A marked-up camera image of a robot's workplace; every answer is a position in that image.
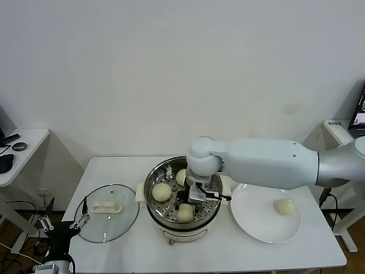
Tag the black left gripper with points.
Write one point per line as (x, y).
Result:
(61, 235)

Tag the white desk with legs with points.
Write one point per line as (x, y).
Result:
(338, 134)

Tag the round black disc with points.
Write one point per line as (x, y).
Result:
(19, 146)

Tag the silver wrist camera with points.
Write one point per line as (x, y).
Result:
(47, 268)
(198, 194)

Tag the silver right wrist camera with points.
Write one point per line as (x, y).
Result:
(198, 194)

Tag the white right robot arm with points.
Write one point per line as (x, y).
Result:
(271, 162)

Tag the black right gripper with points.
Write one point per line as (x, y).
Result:
(182, 197)

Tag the white wall outlet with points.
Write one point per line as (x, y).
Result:
(45, 194)

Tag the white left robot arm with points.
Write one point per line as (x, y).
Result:
(67, 266)

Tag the stainless steel steamer basket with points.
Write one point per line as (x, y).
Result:
(159, 212)

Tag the open laptop with lit screen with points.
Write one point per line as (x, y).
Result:
(358, 114)

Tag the white steamed baozi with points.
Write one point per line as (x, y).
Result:
(161, 192)
(283, 207)
(180, 177)
(184, 214)

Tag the white round plate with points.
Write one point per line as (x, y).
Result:
(256, 222)

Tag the grey monitor edge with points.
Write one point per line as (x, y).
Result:
(4, 120)

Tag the black remote control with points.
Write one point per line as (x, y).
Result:
(10, 138)

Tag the cream electric cooker base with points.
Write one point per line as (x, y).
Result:
(185, 237)

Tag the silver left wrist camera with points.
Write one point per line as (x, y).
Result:
(47, 268)

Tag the small white side table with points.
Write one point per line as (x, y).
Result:
(25, 154)

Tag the black computer mouse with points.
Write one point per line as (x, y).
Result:
(5, 162)

